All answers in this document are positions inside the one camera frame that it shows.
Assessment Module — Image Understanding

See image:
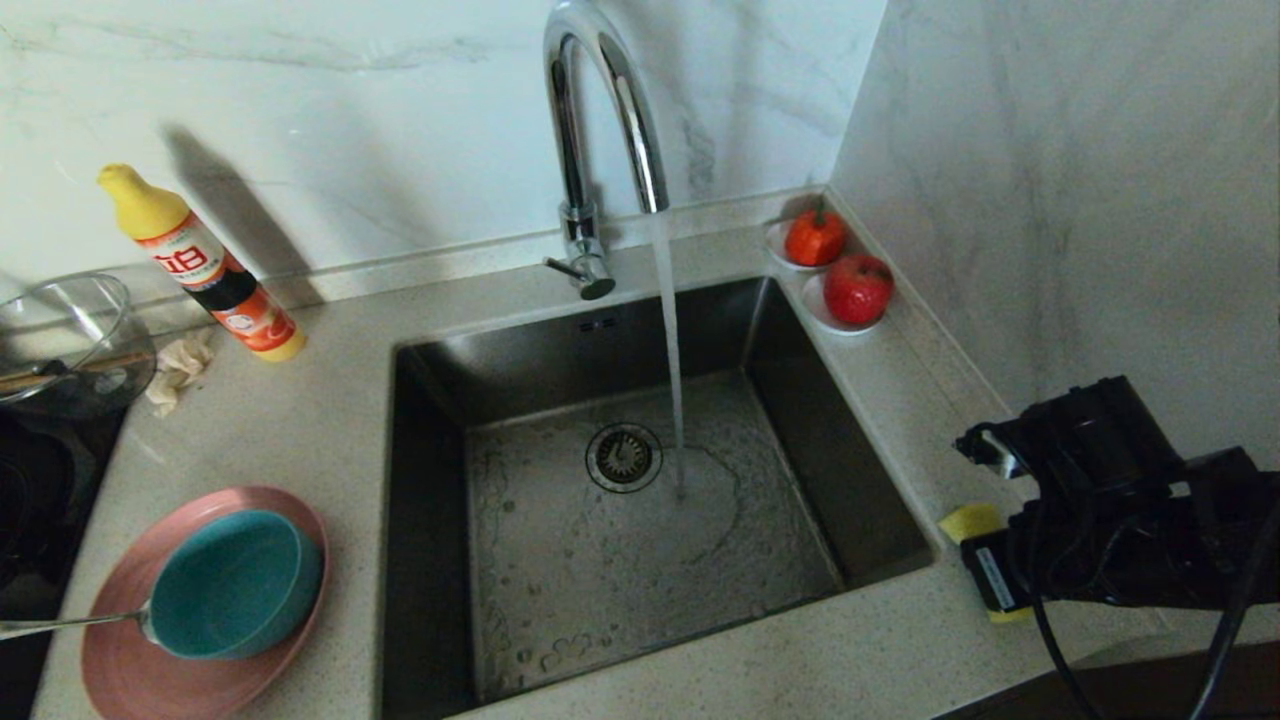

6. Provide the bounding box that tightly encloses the yellow green sponge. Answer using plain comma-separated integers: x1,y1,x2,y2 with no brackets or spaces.
937,503,1036,624

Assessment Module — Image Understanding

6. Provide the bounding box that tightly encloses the chrome gooseneck faucet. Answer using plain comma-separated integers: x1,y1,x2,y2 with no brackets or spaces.
543,0,669,302

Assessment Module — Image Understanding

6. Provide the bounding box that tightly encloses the yellow capped dish soap bottle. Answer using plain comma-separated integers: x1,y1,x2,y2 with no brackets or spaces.
97,164,307,363

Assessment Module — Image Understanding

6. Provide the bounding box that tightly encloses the stainless steel sink basin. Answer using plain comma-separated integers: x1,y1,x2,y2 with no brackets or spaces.
378,277,936,720

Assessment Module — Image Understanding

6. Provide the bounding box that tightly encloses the red apple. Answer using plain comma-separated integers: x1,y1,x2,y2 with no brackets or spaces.
823,253,895,327

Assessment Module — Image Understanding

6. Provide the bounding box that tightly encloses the round metal drain strainer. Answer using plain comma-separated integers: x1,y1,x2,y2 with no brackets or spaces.
585,422,663,494

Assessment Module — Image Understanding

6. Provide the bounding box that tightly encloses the clear running water stream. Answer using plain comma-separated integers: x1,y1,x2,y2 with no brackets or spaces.
650,212,691,501

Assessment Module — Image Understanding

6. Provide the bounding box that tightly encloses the teal bowl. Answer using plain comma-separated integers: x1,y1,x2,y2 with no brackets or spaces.
148,510,324,661

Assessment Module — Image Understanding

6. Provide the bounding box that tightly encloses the crumpled beige tissue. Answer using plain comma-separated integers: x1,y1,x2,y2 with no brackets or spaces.
145,332,214,418

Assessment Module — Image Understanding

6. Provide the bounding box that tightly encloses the pink plate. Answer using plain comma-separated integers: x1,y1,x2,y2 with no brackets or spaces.
80,486,329,720

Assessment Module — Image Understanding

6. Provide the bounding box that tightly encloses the metal spoon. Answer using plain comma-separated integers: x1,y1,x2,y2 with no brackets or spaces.
0,602,161,646

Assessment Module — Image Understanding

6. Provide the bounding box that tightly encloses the brown wooden stick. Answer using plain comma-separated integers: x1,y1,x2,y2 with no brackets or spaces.
0,353,149,395

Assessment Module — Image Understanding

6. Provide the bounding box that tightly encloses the black stove top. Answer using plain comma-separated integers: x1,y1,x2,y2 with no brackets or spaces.
0,405,129,720

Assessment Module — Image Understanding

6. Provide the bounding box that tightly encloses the clear glass bowl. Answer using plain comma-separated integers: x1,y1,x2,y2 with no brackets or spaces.
0,273,158,419

